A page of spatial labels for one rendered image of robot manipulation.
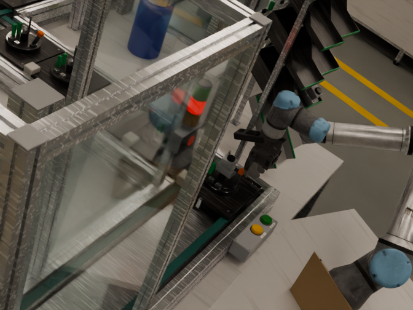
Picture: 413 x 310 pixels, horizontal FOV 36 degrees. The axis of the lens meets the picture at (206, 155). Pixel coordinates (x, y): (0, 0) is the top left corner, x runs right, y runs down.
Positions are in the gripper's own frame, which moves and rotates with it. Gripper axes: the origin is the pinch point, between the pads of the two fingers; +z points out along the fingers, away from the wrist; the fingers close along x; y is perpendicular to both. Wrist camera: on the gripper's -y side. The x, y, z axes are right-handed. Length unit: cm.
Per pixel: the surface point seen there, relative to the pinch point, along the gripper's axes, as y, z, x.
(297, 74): -4.2, -32.0, 20.8
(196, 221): -3.5, 15.5, -18.0
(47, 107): -4, -74, -109
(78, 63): -22, -60, -78
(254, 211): 9.4, 11.1, -1.1
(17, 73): -93, 11, -15
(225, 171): -6.0, 2.8, -2.3
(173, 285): 8, 11, -50
